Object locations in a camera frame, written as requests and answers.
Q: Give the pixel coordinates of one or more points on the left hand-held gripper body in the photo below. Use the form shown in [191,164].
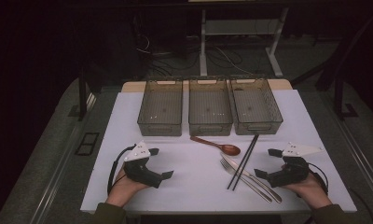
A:
[141,172]

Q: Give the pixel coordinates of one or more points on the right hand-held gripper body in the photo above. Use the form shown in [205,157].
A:
[292,172]

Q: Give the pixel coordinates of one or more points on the silver metal fork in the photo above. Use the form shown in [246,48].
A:
[228,167]

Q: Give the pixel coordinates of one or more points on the clear plastic bin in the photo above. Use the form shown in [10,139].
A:
[210,107]
[161,105]
[254,105]

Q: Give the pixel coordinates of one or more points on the person's left hand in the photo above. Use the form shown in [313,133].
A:
[122,189]

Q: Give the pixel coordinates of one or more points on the person's right hand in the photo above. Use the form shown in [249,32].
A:
[313,193]

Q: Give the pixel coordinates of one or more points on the silver metal knife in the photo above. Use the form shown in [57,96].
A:
[268,191]

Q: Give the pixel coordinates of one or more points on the white table cover board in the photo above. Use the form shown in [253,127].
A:
[194,186]

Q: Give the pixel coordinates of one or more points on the brown wooden spoon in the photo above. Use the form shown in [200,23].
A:
[231,150]

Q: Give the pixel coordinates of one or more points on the black metal stand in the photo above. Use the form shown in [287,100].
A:
[340,93]

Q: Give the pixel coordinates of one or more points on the white metal desk frame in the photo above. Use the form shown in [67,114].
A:
[237,27]

